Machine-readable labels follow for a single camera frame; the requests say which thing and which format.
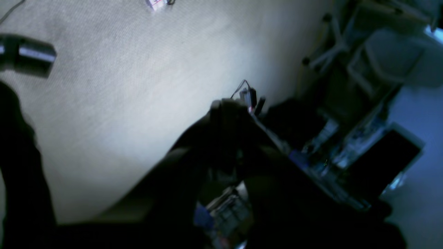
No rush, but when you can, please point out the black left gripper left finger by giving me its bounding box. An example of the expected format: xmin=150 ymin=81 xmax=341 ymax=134
xmin=55 ymin=98 xmax=243 ymax=249

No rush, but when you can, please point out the dark monitor on desk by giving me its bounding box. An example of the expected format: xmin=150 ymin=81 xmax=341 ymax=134
xmin=340 ymin=123 xmax=425 ymax=202

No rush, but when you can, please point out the grey office chair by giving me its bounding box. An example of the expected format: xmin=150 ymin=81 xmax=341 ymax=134
xmin=302 ymin=0 xmax=442 ymax=97

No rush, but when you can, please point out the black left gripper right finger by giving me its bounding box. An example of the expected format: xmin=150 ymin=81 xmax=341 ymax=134
xmin=239 ymin=104 xmax=407 ymax=249

